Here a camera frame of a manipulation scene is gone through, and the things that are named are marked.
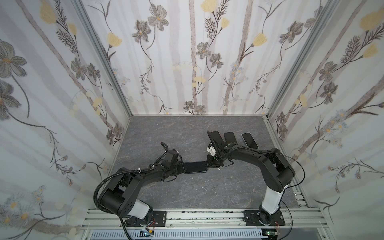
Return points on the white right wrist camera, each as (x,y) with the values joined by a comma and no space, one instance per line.
(211,150)

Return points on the white slotted cable duct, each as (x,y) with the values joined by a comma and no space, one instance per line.
(180,234)

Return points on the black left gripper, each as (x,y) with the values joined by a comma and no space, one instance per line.
(182,167)

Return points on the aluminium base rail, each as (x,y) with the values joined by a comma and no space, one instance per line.
(300,224)

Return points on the purple-edged phone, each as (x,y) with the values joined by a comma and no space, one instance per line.
(249,141)
(216,139)

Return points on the right corner aluminium post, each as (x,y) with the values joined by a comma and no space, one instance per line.
(320,24)

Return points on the left corner aluminium post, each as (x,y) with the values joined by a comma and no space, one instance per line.
(102,54)

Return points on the corner aluminium post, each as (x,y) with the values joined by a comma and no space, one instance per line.
(102,54)
(320,24)

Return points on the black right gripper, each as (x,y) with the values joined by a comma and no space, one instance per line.
(214,160)

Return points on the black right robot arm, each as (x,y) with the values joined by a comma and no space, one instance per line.
(277,172)

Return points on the blue-edged phone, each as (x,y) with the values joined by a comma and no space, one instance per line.
(230,138)
(195,167)

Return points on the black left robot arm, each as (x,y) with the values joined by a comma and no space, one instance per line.
(118,193)

